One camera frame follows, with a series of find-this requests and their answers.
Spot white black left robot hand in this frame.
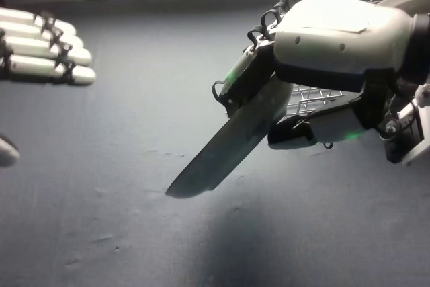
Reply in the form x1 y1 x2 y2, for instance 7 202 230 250
0 7 97 169

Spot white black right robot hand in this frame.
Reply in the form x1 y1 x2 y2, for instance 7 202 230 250
211 0 417 151

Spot silver wire plate rack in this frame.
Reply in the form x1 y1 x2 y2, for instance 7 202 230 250
279 0 430 123

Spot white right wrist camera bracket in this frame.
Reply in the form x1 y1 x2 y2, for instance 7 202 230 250
376 83 430 167

